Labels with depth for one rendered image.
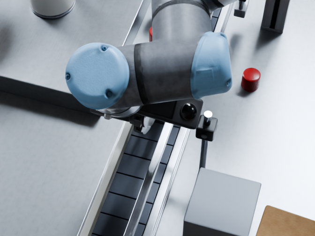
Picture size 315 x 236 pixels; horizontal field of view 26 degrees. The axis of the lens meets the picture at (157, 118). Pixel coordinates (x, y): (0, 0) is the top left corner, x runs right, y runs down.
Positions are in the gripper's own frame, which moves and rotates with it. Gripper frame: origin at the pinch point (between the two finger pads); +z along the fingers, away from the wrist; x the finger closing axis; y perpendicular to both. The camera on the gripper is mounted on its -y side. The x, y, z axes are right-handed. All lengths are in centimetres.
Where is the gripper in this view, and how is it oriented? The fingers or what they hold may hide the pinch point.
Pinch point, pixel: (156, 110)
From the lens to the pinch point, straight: 112.7
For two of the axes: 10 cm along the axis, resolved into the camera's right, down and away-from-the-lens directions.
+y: -9.5, -2.4, 1.7
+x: -2.6, 9.6, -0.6
